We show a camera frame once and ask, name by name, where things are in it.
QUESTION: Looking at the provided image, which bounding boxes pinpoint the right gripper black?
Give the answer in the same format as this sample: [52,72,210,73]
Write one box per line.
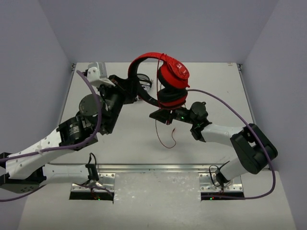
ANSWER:
[150,99,197,126]

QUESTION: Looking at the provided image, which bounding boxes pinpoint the red black headphones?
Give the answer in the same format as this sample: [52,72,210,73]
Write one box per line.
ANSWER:
[128,52,189,110]

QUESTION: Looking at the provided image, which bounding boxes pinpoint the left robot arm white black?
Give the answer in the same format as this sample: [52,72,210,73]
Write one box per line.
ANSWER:
[0,71,141,197]

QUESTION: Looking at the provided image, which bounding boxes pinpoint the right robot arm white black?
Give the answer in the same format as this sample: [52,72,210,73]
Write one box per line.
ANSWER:
[149,102,278,186]

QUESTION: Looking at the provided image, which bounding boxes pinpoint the white black headphones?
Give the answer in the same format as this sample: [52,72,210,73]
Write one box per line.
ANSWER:
[137,73,153,94]

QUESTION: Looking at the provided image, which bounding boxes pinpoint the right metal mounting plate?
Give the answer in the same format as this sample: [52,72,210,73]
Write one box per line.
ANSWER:
[198,172,243,193]

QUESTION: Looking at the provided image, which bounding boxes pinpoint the metal mounting plate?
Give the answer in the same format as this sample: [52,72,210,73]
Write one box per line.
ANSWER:
[198,172,243,193]
[71,172,116,193]

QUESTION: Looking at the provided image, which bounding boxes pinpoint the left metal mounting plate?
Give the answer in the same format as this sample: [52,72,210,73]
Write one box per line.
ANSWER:
[71,172,116,193]

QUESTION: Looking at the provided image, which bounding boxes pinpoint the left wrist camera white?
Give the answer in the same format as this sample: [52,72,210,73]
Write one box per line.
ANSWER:
[87,62,115,88]

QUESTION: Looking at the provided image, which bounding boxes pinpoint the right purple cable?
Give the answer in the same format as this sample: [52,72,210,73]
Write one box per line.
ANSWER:
[187,89,275,200]

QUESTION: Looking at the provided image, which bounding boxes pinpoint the purple cable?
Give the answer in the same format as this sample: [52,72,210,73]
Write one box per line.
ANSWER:
[187,89,275,200]
[0,70,104,203]

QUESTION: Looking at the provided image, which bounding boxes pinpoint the aluminium rail table edge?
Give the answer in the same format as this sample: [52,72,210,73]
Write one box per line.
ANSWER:
[47,163,228,172]

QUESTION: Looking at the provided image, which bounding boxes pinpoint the left black base cable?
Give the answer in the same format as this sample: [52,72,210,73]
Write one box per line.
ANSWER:
[85,153,99,183]

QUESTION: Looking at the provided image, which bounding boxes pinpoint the black base cable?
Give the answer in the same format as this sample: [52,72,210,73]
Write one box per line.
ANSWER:
[208,164,228,192]
[85,153,99,183]

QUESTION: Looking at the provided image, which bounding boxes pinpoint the right black base cable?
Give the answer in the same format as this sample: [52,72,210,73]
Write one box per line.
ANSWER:
[208,164,228,192]

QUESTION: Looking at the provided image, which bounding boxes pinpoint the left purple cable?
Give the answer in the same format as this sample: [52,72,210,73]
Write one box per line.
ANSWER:
[0,70,104,203]

